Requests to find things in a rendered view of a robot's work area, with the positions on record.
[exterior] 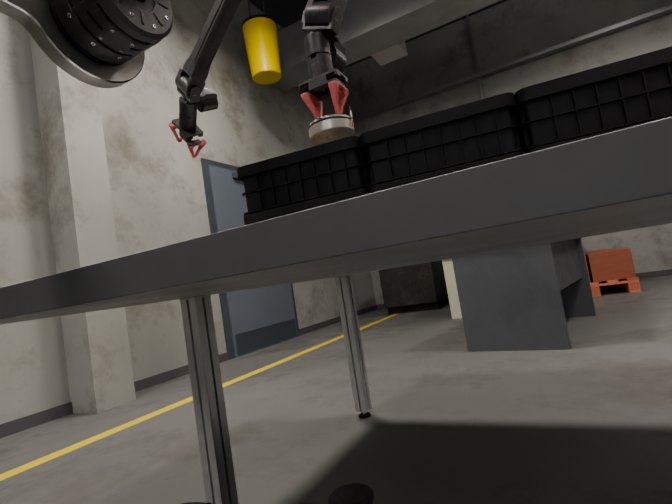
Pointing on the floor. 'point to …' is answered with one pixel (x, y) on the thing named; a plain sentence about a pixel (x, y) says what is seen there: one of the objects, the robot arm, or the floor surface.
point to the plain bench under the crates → (367, 252)
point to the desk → (523, 296)
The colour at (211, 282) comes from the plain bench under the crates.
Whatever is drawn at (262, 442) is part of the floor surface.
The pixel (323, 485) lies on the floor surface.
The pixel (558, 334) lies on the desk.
